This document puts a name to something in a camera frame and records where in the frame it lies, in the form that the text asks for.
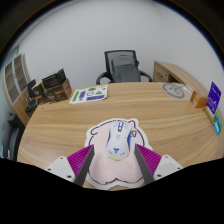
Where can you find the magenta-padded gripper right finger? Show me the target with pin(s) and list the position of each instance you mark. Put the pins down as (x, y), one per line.
(166, 165)

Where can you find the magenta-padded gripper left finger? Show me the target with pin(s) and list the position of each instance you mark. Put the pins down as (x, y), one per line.
(60, 166)

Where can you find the white and blue computer mouse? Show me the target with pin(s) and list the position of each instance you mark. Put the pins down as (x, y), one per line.
(118, 141)

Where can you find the pink pig-shaped mouse pad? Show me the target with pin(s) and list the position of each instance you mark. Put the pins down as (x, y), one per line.
(111, 171)

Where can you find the black padded chair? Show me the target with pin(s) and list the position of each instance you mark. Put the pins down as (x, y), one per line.
(11, 136)

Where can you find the green wipes packet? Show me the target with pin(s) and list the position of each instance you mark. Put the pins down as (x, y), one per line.
(217, 124)

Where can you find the orange-brown wooden box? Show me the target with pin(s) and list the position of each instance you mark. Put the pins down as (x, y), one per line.
(199, 99)

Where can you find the dark brown cardboard box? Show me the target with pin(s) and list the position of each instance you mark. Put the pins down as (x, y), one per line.
(59, 93)

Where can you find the white sheet with green-purple prints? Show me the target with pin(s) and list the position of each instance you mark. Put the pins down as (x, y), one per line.
(88, 94)

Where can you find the purple stand-up pouch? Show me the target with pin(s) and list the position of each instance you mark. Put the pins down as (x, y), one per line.
(214, 97)

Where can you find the black box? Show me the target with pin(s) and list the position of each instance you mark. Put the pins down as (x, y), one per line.
(53, 79)

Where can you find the wooden side desk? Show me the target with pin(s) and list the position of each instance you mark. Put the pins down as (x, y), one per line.
(176, 71)

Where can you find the wooden shelf unit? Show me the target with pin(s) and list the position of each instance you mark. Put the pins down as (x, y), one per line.
(15, 80)

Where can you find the black mesh office chair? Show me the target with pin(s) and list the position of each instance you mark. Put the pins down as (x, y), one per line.
(123, 68)

